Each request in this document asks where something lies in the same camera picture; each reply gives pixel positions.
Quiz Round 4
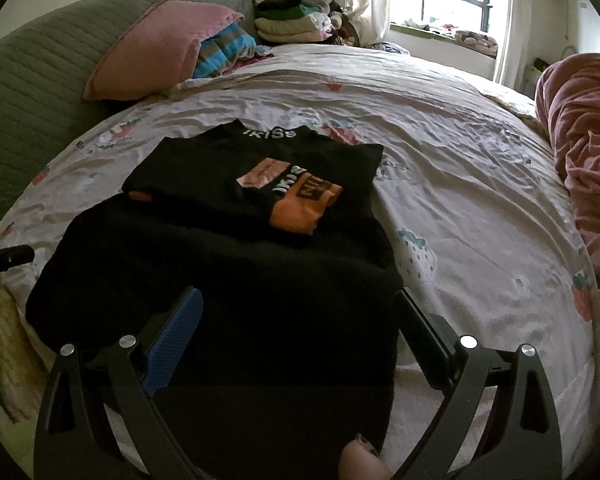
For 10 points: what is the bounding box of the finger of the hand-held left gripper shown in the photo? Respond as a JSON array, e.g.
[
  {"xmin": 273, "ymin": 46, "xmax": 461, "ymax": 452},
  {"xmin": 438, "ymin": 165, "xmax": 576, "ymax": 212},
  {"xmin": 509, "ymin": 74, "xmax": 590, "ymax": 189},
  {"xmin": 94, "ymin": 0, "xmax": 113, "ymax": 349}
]
[{"xmin": 0, "ymin": 244, "xmax": 36, "ymax": 273}]

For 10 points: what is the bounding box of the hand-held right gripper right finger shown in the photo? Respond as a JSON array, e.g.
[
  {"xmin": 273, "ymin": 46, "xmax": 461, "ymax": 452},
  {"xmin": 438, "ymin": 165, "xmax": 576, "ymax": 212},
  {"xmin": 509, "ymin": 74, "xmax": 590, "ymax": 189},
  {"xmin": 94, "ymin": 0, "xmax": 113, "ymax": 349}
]
[{"xmin": 394, "ymin": 287, "xmax": 565, "ymax": 480}]

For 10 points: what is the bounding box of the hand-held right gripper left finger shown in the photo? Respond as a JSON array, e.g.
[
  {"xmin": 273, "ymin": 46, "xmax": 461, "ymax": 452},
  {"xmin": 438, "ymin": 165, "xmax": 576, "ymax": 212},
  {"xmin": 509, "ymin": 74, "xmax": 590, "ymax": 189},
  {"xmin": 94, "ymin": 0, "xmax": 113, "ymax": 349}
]
[{"xmin": 32, "ymin": 285, "xmax": 204, "ymax": 480}]

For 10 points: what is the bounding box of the black printed t-shirt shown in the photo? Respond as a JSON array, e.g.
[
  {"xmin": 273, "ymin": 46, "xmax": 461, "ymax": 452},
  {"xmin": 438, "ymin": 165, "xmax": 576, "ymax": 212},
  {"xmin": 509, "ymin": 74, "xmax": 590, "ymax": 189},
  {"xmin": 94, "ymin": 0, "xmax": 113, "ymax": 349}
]
[{"xmin": 25, "ymin": 119, "xmax": 405, "ymax": 461}]

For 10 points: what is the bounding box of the pile of mixed clothes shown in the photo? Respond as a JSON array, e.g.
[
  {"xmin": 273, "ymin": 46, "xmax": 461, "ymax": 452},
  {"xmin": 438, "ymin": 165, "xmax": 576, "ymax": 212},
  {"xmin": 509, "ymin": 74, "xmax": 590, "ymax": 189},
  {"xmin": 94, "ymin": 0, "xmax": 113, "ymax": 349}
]
[{"xmin": 325, "ymin": 0, "xmax": 362, "ymax": 47}]

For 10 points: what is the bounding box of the person's right hand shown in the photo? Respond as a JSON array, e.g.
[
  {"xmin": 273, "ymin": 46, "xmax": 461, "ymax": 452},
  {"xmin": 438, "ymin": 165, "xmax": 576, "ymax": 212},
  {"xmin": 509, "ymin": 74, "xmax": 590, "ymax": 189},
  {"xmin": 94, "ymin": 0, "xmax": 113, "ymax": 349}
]
[{"xmin": 340, "ymin": 435, "xmax": 393, "ymax": 480}]

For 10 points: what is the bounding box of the cream fuzzy blanket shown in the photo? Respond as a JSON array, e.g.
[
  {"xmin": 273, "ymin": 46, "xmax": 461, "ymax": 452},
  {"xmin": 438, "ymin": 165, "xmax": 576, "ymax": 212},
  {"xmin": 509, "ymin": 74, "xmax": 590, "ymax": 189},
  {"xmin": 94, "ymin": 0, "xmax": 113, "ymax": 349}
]
[{"xmin": 0, "ymin": 287, "xmax": 46, "ymax": 421}]

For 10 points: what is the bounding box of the green quilted headboard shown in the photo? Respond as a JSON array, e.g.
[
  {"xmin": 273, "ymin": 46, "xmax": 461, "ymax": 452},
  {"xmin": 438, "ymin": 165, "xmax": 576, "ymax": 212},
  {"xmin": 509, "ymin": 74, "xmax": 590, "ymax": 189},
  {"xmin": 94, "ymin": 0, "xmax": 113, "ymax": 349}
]
[{"xmin": 0, "ymin": 0, "xmax": 256, "ymax": 241}]

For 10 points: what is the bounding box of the white printed quilt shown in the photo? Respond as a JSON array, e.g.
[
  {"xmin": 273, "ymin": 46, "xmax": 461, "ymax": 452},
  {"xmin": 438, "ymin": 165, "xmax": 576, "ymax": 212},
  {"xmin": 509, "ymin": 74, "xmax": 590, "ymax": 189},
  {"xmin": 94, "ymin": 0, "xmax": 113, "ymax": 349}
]
[{"xmin": 0, "ymin": 42, "xmax": 600, "ymax": 480}]

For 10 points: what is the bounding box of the pink duvet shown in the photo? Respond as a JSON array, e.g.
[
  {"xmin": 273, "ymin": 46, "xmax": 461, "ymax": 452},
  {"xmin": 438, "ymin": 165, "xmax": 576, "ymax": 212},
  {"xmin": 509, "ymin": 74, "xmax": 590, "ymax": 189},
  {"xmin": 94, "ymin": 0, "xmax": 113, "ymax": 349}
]
[{"xmin": 535, "ymin": 52, "xmax": 600, "ymax": 291}]

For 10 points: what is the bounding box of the pink pillow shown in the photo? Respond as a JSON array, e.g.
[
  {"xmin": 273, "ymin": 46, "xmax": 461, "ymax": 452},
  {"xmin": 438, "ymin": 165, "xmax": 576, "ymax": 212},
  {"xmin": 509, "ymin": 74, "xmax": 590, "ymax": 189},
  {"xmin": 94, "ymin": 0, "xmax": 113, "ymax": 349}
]
[{"xmin": 82, "ymin": 0, "xmax": 246, "ymax": 103}]

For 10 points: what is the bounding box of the blue striped blanket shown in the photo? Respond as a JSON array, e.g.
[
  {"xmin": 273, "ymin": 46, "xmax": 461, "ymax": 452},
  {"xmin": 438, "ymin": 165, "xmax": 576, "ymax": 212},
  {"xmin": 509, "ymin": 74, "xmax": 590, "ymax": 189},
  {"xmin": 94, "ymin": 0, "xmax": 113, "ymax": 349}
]
[{"xmin": 192, "ymin": 22, "xmax": 258, "ymax": 81}]

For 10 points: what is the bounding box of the cream folded blanket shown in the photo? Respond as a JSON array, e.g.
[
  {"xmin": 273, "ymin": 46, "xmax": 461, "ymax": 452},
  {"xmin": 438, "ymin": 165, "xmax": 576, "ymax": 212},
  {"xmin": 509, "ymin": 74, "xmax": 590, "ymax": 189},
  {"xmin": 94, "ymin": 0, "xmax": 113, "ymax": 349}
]
[{"xmin": 255, "ymin": 15, "xmax": 334, "ymax": 44}]

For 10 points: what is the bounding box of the green folded garment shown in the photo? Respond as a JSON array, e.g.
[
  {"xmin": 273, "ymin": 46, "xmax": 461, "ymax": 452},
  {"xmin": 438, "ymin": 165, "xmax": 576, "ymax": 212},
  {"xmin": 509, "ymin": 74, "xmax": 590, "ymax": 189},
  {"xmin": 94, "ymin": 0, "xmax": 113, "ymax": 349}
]
[{"xmin": 260, "ymin": 5, "xmax": 322, "ymax": 22}]

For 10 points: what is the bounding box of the black folded garment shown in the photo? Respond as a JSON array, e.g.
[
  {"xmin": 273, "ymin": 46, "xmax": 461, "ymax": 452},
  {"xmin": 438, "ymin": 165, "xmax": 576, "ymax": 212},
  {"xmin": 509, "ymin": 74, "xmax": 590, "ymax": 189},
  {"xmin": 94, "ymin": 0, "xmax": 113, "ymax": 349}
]
[{"xmin": 256, "ymin": 0, "xmax": 302, "ymax": 14}]

